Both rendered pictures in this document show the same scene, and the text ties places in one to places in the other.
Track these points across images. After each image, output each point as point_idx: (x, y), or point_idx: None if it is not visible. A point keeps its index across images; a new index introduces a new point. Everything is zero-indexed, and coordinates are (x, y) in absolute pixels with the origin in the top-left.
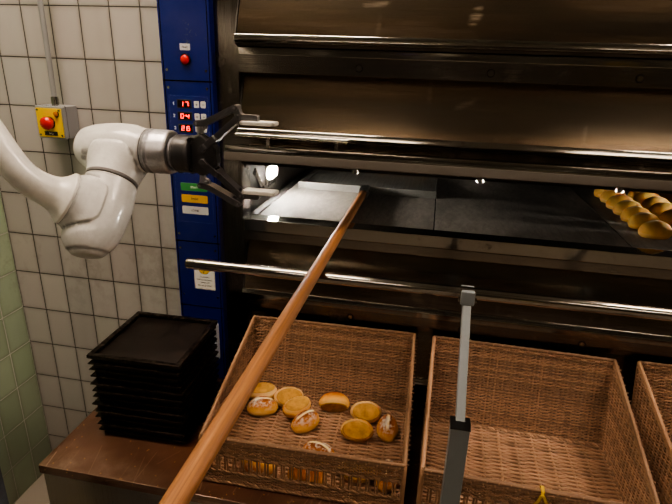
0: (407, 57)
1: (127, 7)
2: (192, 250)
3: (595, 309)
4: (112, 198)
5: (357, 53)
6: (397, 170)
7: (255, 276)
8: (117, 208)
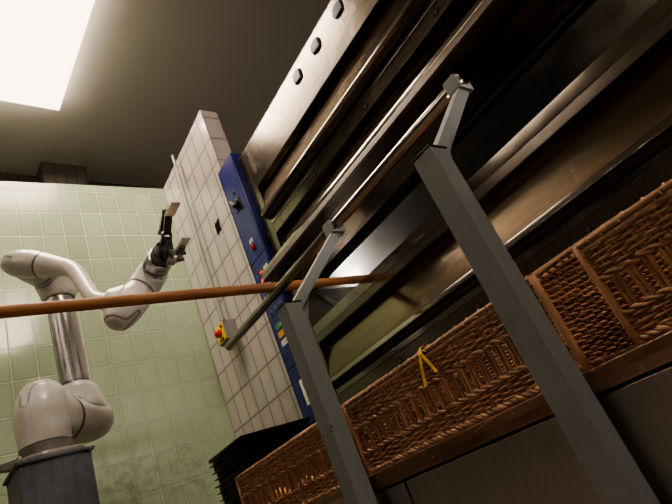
0: (328, 144)
1: (234, 245)
2: (295, 373)
3: (393, 152)
4: (125, 289)
5: (309, 168)
6: (325, 203)
7: (333, 369)
8: (126, 293)
